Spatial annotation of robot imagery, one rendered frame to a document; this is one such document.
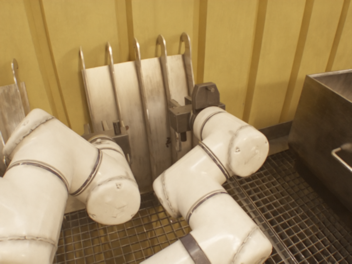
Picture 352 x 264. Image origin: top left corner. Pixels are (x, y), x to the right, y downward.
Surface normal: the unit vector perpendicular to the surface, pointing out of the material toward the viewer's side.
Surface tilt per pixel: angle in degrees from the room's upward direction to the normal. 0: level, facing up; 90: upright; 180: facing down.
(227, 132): 33
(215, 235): 16
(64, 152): 56
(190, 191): 37
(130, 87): 66
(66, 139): 49
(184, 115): 77
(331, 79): 90
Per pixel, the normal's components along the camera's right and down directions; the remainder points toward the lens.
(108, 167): 0.70, -0.51
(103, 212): 0.37, 0.39
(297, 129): -0.94, 0.21
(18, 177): 0.01, -0.82
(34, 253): 0.87, -0.40
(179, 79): 0.33, 0.18
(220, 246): -0.14, -0.50
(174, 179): -0.42, -0.47
